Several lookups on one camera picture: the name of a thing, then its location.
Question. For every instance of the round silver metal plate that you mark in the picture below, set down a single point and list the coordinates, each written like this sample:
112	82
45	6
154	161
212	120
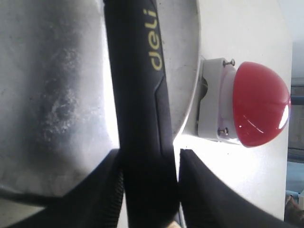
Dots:
57	114

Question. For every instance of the red dome push button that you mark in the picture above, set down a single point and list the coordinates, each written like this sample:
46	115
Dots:
248	105

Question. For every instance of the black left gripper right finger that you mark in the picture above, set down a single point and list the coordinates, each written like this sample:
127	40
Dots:
207	202

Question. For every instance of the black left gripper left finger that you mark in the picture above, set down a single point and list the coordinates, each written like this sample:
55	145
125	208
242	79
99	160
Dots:
94	203

